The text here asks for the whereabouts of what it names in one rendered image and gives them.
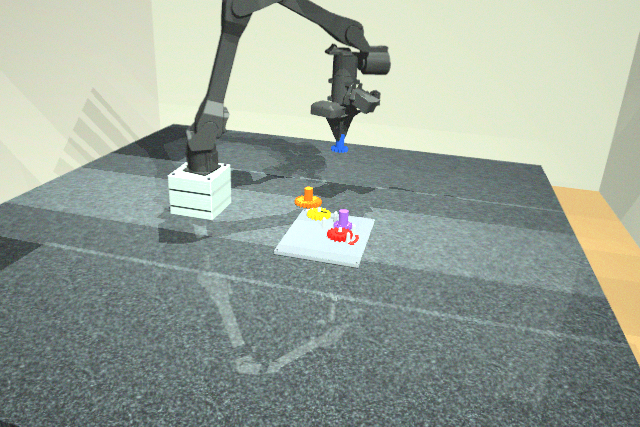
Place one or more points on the red gear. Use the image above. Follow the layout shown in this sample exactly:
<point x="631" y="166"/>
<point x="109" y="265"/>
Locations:
<point x="333" y="234"/>

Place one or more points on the orange gear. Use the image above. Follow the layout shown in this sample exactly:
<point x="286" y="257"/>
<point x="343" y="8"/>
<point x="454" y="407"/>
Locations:
<point x="308" y="200"/>

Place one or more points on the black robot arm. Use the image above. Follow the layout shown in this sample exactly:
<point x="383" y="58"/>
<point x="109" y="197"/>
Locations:
<point x="211" y="117"/>

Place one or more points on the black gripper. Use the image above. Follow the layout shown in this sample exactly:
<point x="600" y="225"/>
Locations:
<point x="338" y="115"/>

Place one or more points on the purple gear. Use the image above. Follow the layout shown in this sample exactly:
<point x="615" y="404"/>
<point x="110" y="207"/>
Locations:
<point x="343" y="220"/>

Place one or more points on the blue gear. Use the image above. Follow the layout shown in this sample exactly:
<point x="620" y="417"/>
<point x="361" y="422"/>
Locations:
<point x="339" y="147"/>

